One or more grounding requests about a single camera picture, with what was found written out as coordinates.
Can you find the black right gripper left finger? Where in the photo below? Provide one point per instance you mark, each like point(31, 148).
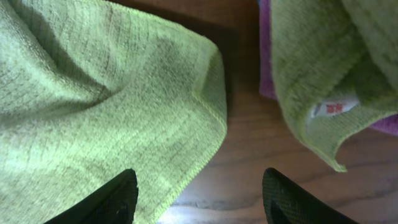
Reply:
point(113, 203)

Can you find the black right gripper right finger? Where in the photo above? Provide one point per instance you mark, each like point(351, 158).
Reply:
point(285, 202)

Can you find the light green microfiber cloth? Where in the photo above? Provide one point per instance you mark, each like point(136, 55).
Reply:
point(92, 88)

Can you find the purple cloth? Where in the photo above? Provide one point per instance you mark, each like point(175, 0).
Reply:
point(266, 87)

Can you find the olive green folded cloth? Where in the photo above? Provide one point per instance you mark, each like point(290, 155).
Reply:
point(334, 68)

